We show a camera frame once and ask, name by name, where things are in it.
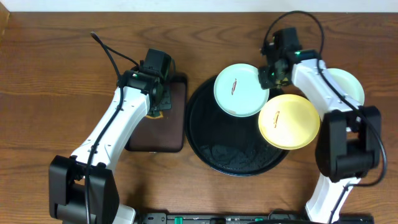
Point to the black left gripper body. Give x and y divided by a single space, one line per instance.
165 101

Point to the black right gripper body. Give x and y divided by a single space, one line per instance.
269 78

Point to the yellow green sponge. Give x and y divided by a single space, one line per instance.
155 116

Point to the mint green plate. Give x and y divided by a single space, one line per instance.
238 92
349 83

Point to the yellow plate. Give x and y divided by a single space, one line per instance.
289 122

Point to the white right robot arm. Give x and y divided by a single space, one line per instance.
349 142

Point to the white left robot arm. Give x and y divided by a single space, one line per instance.
82 188

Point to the rectangular black water tray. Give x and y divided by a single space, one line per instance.
166 134

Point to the round black tray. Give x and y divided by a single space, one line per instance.
228 144

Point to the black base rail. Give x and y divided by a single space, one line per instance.
274 217

